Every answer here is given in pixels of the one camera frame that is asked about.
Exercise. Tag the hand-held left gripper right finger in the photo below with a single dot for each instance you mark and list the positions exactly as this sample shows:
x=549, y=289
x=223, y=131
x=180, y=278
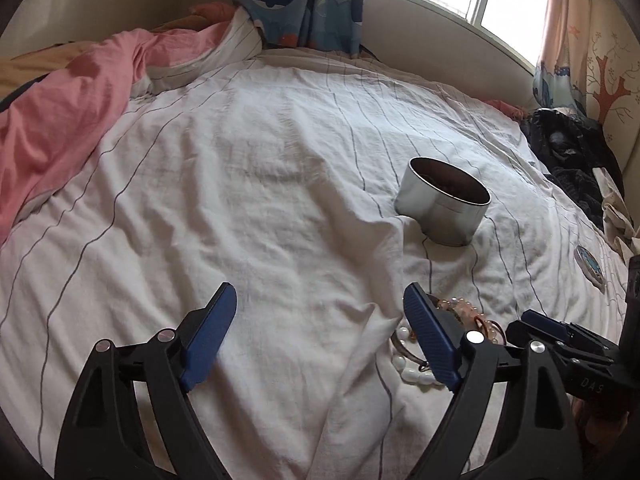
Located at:
x=432, y=340

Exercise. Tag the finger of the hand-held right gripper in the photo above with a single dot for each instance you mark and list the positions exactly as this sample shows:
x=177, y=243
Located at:
x=517, y=335
x=545, y=322

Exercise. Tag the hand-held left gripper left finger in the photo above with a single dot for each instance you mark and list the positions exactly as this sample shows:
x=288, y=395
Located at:
x=207, y=345

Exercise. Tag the round metal tin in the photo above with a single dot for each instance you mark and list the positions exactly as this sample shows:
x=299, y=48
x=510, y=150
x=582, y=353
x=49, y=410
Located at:
x=440, y=220

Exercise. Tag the person's right hand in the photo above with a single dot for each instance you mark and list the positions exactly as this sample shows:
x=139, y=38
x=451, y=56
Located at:
x=600, y=417

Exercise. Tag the round tin lid blue print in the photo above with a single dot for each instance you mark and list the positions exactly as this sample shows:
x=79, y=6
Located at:
x=591, y=266

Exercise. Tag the cream cloth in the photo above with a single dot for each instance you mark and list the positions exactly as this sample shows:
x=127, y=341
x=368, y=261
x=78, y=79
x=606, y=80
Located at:
x=620, y=215

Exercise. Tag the white striped bedsheet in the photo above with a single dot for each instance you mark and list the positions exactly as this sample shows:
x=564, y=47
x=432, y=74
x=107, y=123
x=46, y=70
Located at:
x=240, y=185

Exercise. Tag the black jacket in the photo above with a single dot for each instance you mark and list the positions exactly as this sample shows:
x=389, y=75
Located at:
x=565, y=155

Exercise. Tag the coral red cloth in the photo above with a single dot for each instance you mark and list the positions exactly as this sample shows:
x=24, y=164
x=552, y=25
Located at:
x=507, y=109

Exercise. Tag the pink duvet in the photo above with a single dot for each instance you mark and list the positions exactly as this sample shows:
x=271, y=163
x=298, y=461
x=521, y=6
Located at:
x=60, y=120

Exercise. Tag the pink whale print curtain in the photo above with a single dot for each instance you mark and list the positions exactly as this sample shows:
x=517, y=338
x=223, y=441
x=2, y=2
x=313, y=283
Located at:
x=562, y=50

